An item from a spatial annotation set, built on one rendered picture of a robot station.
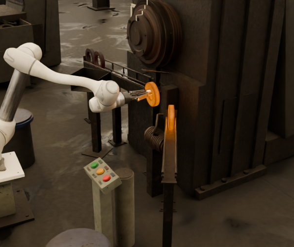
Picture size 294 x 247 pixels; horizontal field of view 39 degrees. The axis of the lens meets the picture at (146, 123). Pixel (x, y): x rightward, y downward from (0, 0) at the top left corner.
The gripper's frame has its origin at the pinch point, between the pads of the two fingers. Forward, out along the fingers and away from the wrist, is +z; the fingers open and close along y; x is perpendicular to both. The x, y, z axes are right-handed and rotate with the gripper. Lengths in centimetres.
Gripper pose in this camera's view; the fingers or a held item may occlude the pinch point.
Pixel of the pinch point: (151, 91)
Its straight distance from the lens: 262.8
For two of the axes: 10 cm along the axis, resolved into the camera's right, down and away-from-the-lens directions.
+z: 9.0, -2.4, 3.7
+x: -0.4, -8.8, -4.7
